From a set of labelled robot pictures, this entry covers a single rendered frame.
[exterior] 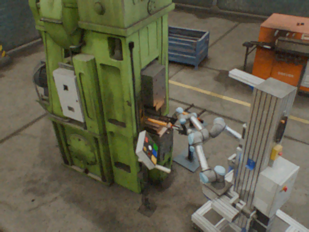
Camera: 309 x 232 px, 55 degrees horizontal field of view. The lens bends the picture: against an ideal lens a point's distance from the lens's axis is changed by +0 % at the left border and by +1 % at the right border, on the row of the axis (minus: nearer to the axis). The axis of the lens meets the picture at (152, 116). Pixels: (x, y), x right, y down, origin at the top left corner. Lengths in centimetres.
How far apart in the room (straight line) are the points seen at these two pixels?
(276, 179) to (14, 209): 336
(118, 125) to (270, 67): 400
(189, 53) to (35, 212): 479
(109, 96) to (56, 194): 176
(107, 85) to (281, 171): 202
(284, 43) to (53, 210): 493
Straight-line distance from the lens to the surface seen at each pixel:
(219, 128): 338
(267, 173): 299
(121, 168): 416
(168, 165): 442
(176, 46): 730
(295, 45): 625
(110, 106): 358
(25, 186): 483
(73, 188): 454
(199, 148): 316
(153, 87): 332
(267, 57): 662
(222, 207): 326
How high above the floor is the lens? 331
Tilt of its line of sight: 36 degrees down
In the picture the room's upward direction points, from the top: 3 degrees counter-clockwise
